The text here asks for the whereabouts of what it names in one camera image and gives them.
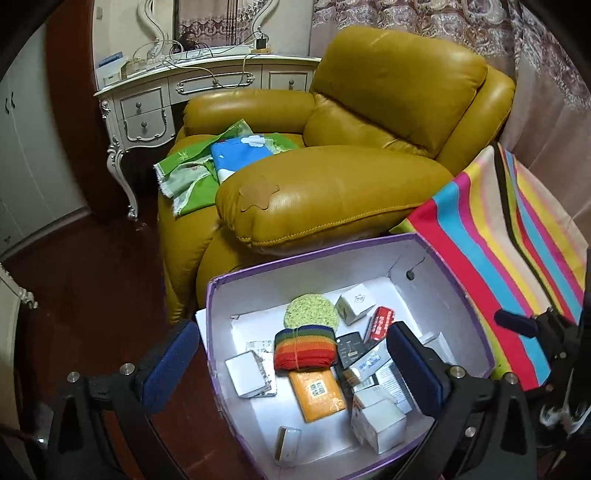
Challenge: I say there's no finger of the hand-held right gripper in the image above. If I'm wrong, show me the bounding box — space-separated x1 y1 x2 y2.
494 307 579 366

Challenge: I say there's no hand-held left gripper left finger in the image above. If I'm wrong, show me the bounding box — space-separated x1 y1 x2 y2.
44 318 201 480

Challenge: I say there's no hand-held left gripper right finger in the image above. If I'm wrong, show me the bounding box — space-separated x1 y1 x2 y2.
387 320 539 480

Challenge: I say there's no long white box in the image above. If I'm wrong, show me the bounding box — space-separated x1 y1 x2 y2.
418 332 456 366

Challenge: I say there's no white box blue print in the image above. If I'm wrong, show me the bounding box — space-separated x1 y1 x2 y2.
342 348 393 384

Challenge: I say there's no red yellow printed box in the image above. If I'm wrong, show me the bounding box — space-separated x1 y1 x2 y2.
368 306 396 343

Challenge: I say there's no black box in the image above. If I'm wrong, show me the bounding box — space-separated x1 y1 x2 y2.
335 331 368 370

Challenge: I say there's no small printed white cube box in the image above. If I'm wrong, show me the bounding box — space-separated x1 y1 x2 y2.
335 284 372 326

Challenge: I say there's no silver blister pack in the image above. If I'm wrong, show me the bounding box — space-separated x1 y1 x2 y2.
246 340 279 398

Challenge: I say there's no orange packet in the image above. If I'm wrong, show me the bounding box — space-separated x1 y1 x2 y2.
288 369 347 423

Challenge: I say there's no rainbow knitted cloth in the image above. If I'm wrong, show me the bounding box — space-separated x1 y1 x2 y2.
274 324 338 371

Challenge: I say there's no green round knitted pad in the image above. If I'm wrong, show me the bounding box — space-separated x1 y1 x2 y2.
284 292 340 329

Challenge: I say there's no purple cardboard box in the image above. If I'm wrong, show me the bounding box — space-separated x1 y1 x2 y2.
204 232 497 480

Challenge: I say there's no silver gold foil box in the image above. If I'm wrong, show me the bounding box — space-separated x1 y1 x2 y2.
274 425 303 467

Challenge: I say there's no white fuzzy cloth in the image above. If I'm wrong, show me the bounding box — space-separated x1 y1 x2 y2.
539 401 585 437

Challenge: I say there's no rainbow striped cloth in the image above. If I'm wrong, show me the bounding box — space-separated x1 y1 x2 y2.
390 141 588 393

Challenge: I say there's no white carved furniture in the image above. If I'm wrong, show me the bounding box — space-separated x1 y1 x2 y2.
0 262 40 430

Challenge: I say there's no green patterned cloth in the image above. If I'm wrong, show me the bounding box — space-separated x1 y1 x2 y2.
154 119 301 217

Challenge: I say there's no white wardrobe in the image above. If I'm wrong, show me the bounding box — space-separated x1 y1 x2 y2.
0 28 93 259

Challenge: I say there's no white ornate dressing table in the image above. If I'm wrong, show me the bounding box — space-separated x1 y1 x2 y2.
93 54 322 222

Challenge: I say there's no yellow leather armchair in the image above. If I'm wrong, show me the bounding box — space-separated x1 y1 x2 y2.
154 25 518 324

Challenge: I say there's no white ornate framed mirror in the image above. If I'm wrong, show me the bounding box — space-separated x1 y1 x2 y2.
137 0 280 48

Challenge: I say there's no white cable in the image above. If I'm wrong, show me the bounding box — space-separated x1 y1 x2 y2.
134 41 259 89

